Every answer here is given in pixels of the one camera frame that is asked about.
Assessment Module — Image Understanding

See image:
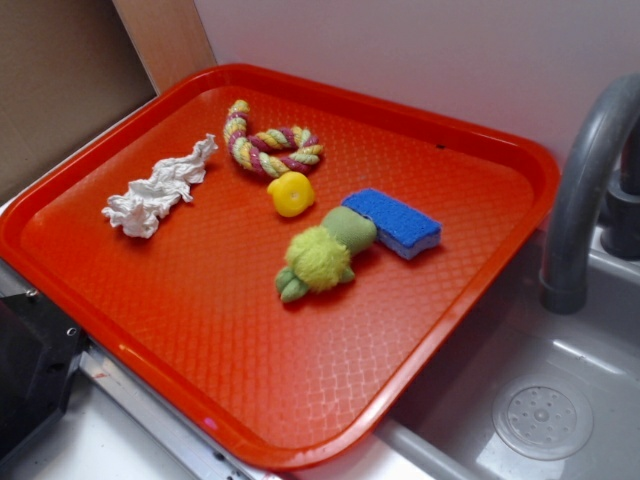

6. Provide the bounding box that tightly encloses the grey plastic sink basin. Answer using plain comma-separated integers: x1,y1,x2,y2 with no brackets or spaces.
377,237,639,479

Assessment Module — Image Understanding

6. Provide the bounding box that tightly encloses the yellow rubber duck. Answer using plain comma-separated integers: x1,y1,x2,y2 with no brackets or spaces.
267,172,315,218

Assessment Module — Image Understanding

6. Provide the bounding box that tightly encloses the red plastic tray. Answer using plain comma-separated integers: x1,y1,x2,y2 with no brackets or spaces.
1,65,559,471

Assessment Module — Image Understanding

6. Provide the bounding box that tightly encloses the green plush animal toy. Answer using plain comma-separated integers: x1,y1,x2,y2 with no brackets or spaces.
275,206,377,303

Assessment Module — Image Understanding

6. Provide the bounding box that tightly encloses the blue sponge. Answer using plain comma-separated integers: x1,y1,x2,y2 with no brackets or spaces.
341,188,442,260

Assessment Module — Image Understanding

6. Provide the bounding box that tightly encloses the sink drain strainer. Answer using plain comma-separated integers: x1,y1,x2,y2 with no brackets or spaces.
492,375,594,461

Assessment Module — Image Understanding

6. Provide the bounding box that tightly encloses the wooden board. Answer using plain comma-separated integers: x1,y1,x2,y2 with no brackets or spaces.
113,0,217,94

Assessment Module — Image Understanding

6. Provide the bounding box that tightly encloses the multicolour braided rope toy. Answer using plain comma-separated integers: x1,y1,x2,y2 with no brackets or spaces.
223,99,324,179

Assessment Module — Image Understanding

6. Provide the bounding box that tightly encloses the grey faucet spout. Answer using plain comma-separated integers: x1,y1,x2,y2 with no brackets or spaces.
539,73,639,314

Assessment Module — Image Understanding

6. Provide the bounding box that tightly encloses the crumpled white cloth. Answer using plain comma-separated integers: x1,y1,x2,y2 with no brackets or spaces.
101,133,218,239

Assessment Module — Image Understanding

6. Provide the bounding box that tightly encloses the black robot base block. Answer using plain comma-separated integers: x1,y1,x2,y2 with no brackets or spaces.
1,289,87,465

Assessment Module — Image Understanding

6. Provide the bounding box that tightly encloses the brown cardboard panel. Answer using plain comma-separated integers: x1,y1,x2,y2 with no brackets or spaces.
1,1,155,201

